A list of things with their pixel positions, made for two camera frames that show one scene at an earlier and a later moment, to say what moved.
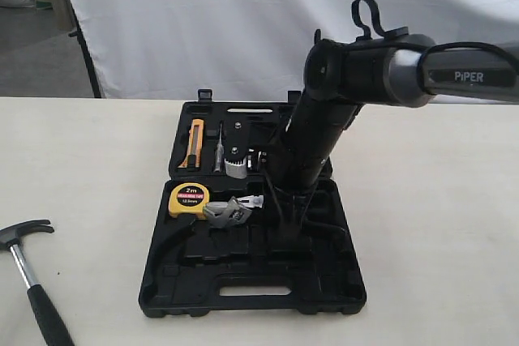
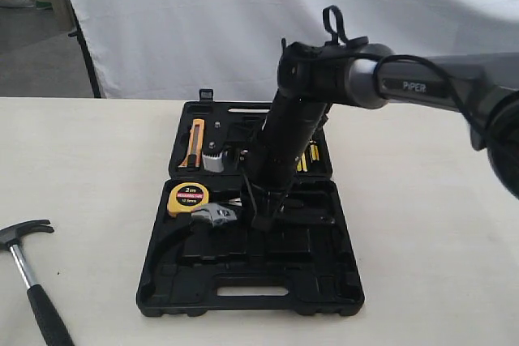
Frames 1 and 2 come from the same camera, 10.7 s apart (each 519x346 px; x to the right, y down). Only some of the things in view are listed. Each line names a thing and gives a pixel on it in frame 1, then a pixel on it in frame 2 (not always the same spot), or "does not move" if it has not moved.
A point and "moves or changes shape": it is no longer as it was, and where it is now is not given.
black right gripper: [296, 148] → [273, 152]
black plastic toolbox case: [217, 249] does not move
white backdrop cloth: [242, 27] does not move
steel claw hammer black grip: [50, 324] does not move
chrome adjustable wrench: [227, 212] moves or changes shape
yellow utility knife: [193, 157] does not move
